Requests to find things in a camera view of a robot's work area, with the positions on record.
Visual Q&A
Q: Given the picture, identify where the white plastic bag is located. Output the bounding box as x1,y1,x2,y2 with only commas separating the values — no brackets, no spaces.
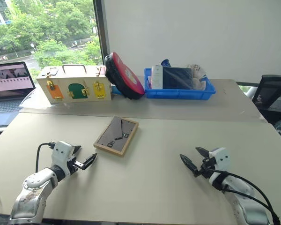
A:
185,63,208,91

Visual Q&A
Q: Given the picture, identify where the dark blue pouch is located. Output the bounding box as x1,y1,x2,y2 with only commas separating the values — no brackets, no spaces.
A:
162,67,194,90

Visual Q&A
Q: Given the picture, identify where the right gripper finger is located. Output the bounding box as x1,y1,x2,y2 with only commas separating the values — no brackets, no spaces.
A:
179,153,200,177
195,146,210,158

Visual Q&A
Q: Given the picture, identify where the black office chair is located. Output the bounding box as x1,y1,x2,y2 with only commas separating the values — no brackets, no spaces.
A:
251,74,281,123

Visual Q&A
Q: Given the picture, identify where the small blue object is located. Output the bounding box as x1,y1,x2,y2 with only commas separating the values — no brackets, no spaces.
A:
111,85,123,96

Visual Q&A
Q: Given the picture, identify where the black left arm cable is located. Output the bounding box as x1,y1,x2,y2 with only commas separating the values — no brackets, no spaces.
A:
35,142,56,173

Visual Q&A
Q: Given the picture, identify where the dark window frame post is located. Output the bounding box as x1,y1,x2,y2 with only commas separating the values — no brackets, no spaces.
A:
92,0,111,67

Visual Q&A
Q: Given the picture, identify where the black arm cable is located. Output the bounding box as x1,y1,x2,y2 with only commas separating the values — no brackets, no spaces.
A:
205,166,281,225
35,142,56,173

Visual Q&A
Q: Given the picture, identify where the wooden latch lock box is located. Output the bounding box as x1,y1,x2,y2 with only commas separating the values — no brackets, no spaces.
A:
36,64,112,105

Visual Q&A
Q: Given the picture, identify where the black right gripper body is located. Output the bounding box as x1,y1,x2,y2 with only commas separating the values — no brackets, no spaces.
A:
197,157,217,179

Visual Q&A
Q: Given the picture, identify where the white flat box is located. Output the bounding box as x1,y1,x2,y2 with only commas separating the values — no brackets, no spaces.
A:
150,65,164,90

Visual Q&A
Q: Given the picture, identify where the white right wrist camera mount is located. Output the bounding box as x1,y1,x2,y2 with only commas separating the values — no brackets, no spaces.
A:
208,147,231,172

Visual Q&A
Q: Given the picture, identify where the blue plastic bin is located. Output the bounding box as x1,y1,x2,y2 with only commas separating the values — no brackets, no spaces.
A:
144,67,217,100

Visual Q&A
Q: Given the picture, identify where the wooden framed square clock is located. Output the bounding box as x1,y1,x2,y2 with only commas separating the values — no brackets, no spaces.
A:
93,115,140,158

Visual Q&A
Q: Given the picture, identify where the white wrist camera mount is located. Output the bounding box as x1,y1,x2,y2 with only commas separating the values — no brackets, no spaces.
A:
208,147,231,172
51,141,78,179

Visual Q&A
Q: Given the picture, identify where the round red black disc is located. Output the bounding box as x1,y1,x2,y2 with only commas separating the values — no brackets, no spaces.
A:
104,52,146,100

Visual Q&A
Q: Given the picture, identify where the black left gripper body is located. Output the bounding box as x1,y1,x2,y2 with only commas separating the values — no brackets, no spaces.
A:
65,157,87,176

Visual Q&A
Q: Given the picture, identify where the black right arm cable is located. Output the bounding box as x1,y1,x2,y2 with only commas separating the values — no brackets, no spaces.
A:
205,166,281,225

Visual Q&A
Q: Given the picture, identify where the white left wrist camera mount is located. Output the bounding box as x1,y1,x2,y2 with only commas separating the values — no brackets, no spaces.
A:
51,141,78,179

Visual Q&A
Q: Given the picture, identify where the open laptop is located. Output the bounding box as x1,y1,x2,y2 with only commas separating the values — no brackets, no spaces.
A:
0,61,37,128

